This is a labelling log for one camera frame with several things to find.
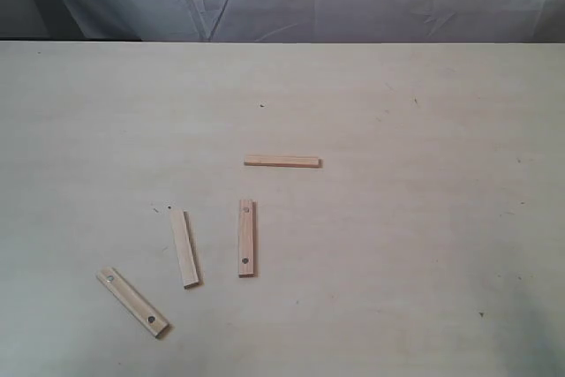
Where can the wooden stick with holes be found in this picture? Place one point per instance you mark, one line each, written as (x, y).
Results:
(149, 317)
(246, 238)

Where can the plain wooden stick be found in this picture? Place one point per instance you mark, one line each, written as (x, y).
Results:
(185, 255)

